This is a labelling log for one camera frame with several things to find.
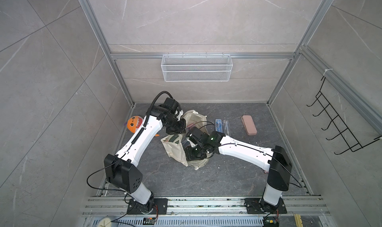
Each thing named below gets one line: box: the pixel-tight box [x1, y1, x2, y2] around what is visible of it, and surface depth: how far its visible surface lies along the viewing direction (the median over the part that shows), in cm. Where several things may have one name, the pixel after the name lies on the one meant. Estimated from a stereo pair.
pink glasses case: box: [241, 114, 258, 136], surface depth 107 cm
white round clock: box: [98, 217, 112, 227], surface depth 67 cm
